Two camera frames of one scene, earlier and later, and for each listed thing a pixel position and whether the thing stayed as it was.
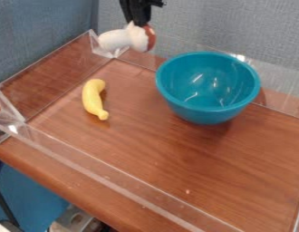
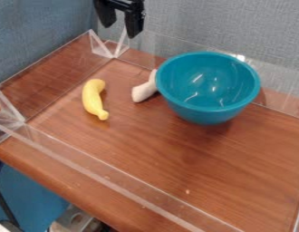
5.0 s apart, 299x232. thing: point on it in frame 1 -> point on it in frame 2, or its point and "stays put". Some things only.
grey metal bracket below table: (75, 220) stays put
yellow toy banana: (91, 91) stays put
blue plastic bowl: (209, 85) stays put
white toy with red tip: (136, 38) -> (143, 91)
